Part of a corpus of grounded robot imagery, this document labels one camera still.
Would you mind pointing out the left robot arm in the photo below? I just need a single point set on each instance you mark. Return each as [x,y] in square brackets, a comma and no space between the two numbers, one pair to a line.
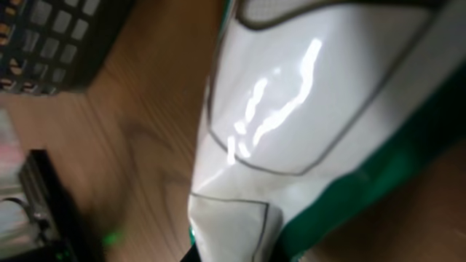
[39,219]

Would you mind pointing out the grey plastic mesh basket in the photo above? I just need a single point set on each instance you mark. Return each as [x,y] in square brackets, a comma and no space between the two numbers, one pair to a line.
[52,46]

